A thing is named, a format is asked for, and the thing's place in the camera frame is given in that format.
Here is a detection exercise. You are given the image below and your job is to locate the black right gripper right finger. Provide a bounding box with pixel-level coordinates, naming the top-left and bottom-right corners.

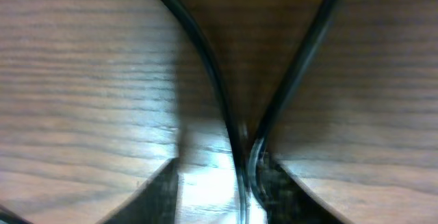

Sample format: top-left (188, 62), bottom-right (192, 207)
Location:
top-left (258, 155), bottom-right (350, 224)

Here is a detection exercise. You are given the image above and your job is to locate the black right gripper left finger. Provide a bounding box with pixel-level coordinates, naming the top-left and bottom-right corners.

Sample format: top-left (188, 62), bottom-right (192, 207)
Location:
top-left (102, 158), bottom-right (179, 224)

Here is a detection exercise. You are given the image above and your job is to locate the black audio jack cable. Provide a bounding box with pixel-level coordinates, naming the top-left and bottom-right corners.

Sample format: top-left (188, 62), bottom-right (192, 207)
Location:
top-left (135, 0), bottom-right (350, 224)

